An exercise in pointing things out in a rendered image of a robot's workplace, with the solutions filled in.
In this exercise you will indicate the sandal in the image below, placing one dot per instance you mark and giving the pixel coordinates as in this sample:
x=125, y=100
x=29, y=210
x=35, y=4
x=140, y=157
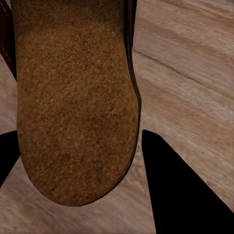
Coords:
x=79, y=106

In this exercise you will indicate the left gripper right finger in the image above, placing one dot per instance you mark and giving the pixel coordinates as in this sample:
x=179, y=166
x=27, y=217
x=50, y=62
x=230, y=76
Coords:
x=182, y=202

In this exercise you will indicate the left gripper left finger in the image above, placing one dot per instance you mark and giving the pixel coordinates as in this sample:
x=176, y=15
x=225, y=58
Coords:
x=9, y=153

